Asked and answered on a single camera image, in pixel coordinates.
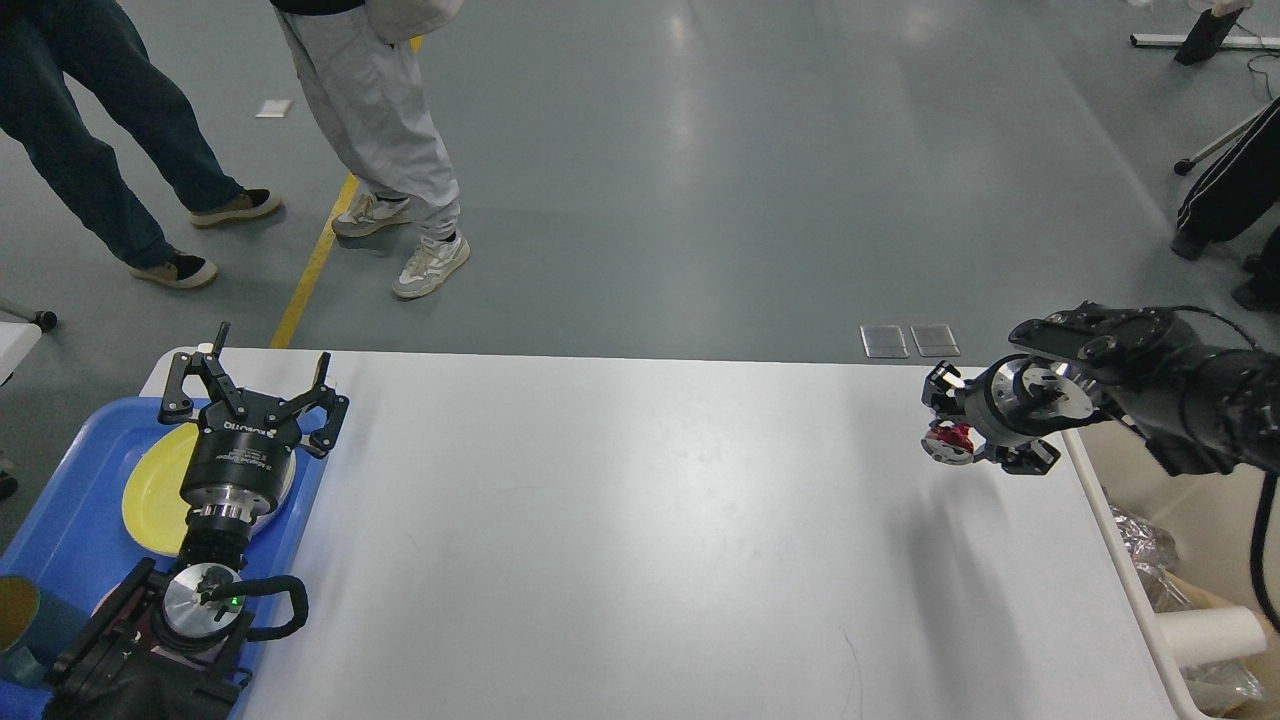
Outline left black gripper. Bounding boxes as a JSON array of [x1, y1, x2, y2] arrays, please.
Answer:
[[157, 322, 351, 521]]

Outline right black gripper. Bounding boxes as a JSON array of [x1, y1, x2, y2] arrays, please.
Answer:
[[922, 355, 1098, 477]]

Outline crushed red soda can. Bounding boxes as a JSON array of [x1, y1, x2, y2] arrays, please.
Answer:
[[922, 419, 977, 466]]

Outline yellow plate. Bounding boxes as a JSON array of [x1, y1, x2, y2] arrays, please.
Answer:
[[122, 423, 253, 568]]

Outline white paper cup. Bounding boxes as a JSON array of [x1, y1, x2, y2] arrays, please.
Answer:
[[1155, 605, 1268, 669]]

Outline dark green mug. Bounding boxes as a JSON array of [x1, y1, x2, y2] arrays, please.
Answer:
[[1, 575, 90, 687]]

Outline aluminium foil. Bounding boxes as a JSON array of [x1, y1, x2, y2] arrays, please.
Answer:
[[1110, 505, 1268, 717]]

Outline brown paper bag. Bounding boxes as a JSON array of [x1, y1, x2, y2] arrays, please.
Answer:
[[1167, 571, 1279, 719]]

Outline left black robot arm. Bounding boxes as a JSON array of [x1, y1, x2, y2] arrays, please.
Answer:
[[42, 323, 349, 719]]

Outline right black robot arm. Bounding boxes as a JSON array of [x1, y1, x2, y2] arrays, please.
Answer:
[[922, 302, 1279, 626]]

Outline right metal floor plate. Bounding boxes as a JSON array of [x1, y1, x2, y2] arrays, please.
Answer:
[[910, 324, 963, 357]]

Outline metal floor plate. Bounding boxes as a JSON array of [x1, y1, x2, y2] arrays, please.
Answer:
[[860, 325, 911, 359], [910, 324, 963, 357]]

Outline left metal floor plate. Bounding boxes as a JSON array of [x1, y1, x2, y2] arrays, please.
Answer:
[[860, 325, 911, 359]]

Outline blue plastic tray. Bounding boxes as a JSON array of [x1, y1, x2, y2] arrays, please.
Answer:
[[1, 397, 326, 719]]

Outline beige plastic bin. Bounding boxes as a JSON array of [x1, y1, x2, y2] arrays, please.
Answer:
[[1062, 424, 1265, 719]]

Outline white side table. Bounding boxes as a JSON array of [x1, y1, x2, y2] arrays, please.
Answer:
[[1, 299, 59, 386]]

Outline wheeled chair base legs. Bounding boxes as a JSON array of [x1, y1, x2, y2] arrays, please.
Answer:
[[1172, 108, 1265, 177]]

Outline person in black trousers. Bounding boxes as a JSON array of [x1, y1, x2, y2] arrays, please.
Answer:
[[1170, 99, 1279, 313]]

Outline person in light grey trousers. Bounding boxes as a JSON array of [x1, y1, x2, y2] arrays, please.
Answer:
[[271, 1, 470, 299]]

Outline person in blue jeans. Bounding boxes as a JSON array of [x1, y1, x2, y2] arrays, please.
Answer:
[[0, 0, 283, 290]]

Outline black stand on floor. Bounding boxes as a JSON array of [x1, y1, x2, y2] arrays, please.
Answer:
[[1174, 1, 1253, 67]]

